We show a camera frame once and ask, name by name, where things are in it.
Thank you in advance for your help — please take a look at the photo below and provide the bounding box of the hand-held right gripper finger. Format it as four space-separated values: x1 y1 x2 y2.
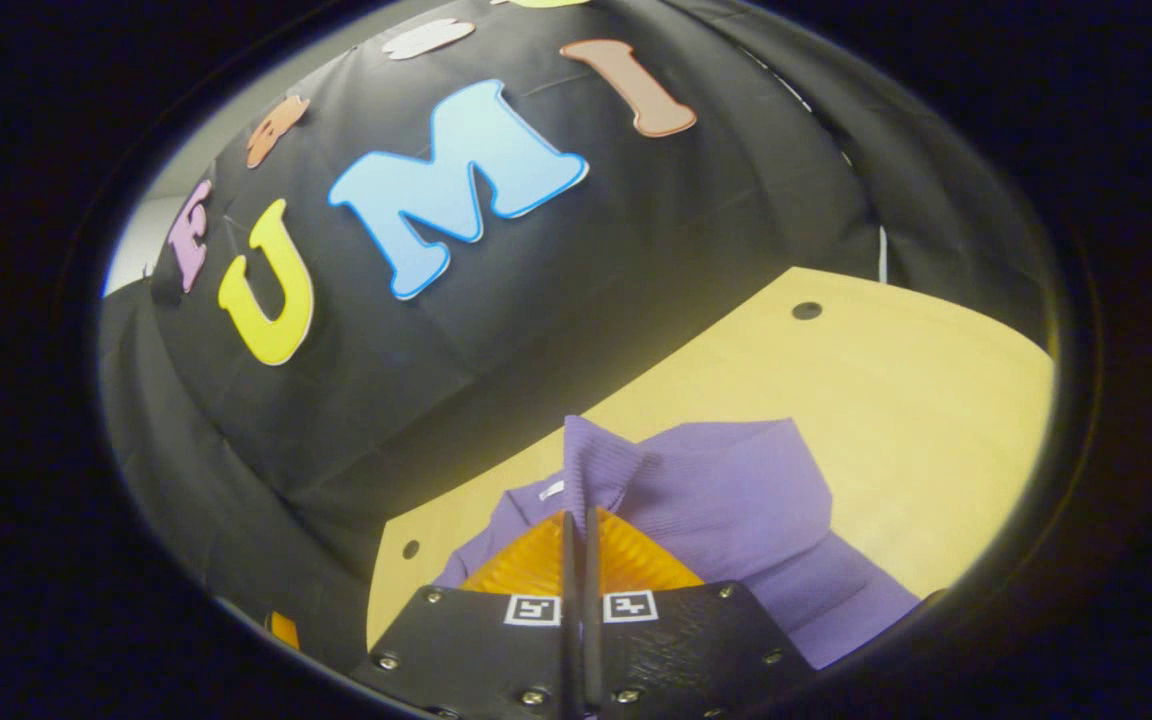
351 510 583 720
582 505 818 720

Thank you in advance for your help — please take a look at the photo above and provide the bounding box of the purple button shirt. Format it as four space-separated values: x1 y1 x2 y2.
433 414 923 671

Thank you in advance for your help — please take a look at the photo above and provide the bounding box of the black backdrop cloth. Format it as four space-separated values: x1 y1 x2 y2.
96 0 1057 673

